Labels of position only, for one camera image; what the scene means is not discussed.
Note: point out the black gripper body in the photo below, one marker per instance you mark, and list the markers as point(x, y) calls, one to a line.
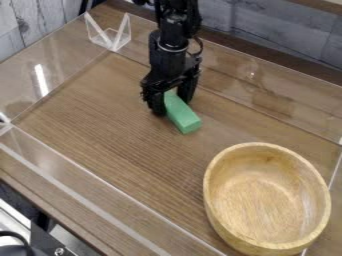
point(171, 65)

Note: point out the clear acrylic tray wall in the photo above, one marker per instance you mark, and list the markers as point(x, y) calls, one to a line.
point(113, 171)

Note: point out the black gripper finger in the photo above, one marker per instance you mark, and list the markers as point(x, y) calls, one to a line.
point(186, 89)
point(155, 101)

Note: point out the wooden bowl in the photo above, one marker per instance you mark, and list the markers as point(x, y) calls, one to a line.
point(266, 199)

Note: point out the clear acrylic corner bracket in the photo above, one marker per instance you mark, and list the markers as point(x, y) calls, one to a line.
point(109, 38)

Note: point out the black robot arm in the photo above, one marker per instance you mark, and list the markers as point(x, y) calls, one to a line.
point(179, 20)

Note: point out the black metal table bracket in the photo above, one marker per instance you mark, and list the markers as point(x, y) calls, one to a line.
point(46, 245)

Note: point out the green rectangular block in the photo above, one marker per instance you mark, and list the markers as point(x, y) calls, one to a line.
point(181, 114)

